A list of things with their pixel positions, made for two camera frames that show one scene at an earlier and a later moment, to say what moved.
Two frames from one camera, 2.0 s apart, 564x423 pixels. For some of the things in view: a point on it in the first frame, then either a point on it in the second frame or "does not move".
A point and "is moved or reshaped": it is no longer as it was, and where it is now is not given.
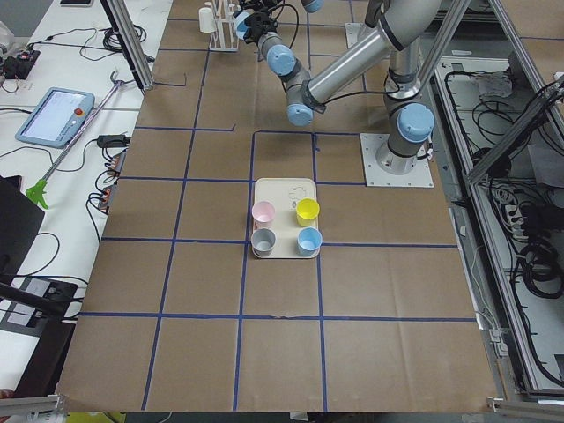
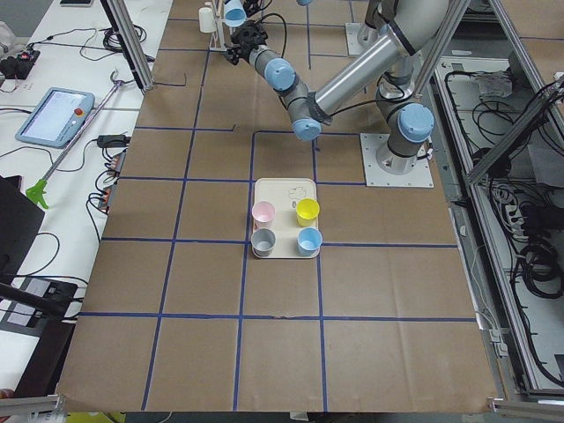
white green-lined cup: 207,24 does not move
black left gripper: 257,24 -> 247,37
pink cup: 263,214 does not move
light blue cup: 240,25 is moved or reshaped
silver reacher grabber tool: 118,84 does not move
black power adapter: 113,141 does not move
